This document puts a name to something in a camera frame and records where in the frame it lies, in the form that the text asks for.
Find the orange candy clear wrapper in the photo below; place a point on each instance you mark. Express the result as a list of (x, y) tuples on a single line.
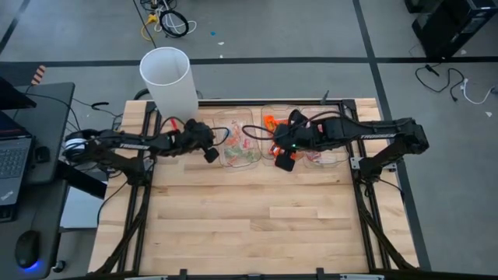
[(233, 138)]

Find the clear plastic bin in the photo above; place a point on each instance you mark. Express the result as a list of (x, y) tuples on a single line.
[(266, 155), (241, 163), (330, 159)]

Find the black computer tower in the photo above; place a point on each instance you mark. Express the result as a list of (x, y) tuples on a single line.
[(455, 23)]

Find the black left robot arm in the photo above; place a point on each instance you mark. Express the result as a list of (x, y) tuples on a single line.
[(128, 145)]

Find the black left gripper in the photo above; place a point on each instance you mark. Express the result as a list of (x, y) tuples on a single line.
[(198, 136)]

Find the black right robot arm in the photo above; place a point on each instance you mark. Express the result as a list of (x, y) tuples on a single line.
[(369, 132)]

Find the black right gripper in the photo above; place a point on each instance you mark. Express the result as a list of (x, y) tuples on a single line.
[(303, 136)]

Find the black screen lid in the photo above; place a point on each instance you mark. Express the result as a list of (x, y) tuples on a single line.
[(11, 95)]

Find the black chair caster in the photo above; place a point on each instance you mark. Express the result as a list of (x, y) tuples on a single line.
[(58, 266)]

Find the white panel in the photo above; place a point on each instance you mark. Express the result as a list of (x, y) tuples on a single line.
[(79, 208)]

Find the small black desk device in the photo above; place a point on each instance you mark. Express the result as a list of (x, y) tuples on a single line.
[(41, 154)]

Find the orange Reese's candy pack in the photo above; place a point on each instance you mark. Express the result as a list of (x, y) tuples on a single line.
[(270, 122)]

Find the black laptop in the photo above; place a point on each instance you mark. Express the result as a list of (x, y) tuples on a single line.
[(13, 163)]

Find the black computer mouse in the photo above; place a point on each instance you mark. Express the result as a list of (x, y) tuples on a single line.
[(27, 249)]

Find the orange black striped object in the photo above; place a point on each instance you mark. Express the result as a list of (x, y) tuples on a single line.
[(39, 74)]

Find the white cylinder lamp wooden base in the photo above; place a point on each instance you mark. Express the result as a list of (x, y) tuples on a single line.
[(167, 85)]

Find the black desk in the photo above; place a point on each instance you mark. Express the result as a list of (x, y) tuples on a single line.
[(50, 109)]

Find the red candy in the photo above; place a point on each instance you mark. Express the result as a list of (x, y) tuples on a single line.
[(313, 156)]

